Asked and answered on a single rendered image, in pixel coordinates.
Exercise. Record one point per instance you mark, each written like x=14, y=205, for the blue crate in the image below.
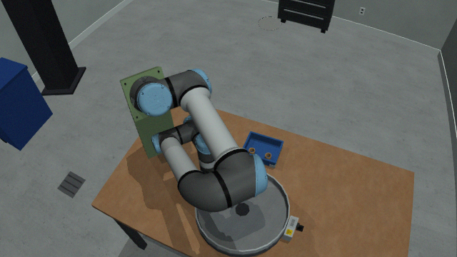
x=262, y=145

